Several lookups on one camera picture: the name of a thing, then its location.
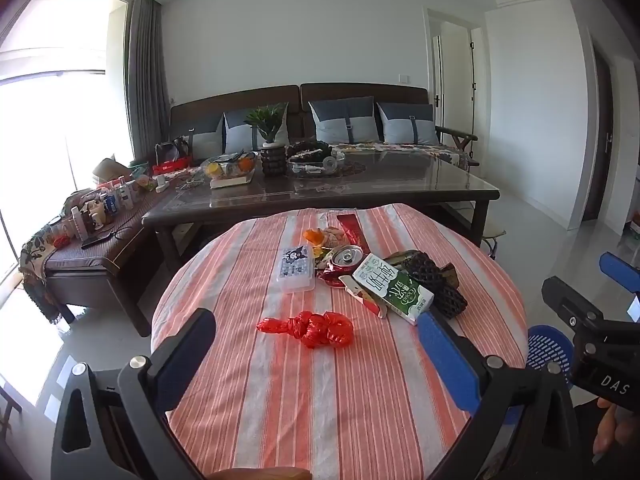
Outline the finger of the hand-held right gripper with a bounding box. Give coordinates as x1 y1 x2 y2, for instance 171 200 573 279
598 252 640 297
541 275 608 335

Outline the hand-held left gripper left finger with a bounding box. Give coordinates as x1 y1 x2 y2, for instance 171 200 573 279
50 308 217 480

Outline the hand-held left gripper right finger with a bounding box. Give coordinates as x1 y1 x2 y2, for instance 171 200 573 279
417 307 593 480

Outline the blue plastic basket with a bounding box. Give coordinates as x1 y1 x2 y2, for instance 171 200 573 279
526 324 574 392

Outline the black foam fruit net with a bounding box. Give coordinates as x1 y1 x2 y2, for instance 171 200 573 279
402 251 468 320

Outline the green white milk carton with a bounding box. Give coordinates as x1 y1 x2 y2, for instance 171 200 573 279
351 252 436 326

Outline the white red paper carton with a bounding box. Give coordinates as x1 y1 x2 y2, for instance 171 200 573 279
339 275 388 318

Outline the red knotted plastic bag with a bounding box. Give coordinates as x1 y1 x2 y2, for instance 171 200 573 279
256 310 355 350

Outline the crushed red soda can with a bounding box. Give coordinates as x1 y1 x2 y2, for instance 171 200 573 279
320 260 361 288

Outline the person's right hand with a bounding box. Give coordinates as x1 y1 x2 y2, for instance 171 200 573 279
592 399 640 463

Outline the cream wheeled stool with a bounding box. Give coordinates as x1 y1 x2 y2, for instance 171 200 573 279
482 220 507 261

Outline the orange striped tablecloth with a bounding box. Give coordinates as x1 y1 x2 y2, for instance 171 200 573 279
150 202 531 480

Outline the dark wooden bench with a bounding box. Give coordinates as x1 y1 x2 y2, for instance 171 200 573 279
44 175 173 323

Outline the clear plastic box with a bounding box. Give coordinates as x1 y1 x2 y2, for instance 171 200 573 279
276 246 317 294

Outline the dark wooden door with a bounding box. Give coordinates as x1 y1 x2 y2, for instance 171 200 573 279
582 35 615 223

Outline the group of small bottles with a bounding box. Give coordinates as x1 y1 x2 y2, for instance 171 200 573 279
60 175 142 241

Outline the thick book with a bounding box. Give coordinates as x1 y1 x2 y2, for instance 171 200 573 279
210 172 256 190

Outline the printed blanket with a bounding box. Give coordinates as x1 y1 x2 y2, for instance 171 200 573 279
20 199 76 322

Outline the red box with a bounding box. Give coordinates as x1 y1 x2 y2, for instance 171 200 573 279
152 156 193 176

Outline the glass fruit bowl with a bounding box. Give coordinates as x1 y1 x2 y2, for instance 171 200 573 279
201 152 257 181

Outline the dark wooden coffee table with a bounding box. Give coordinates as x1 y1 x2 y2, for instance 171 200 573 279
141 152 501 338

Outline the open cardboard box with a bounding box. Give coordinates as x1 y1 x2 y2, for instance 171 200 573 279
92 157 133 181

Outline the black handbag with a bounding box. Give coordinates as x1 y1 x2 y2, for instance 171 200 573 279
155 136 192 163

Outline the grey blue pillow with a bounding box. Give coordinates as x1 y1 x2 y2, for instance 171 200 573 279
307 96 382 143
190 112 224 161
376 102 441 146
222 102 291 148

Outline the floral sofa cover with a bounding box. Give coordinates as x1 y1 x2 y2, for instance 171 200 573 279
332 141 471 168

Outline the glass tray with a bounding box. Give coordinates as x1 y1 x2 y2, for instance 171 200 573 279
286 141 346 179

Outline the green potted plant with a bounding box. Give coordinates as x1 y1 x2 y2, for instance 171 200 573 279
244 104 287 178

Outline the balcony window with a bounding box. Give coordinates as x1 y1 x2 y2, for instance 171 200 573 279
0 0 132 311

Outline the white door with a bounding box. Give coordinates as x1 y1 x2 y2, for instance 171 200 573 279
424 7 486 133

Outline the dark wooden sofa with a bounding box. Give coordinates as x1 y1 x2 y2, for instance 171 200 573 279
167 82 481 168

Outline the grey curtain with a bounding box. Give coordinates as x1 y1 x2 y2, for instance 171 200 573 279
127 0 173 161

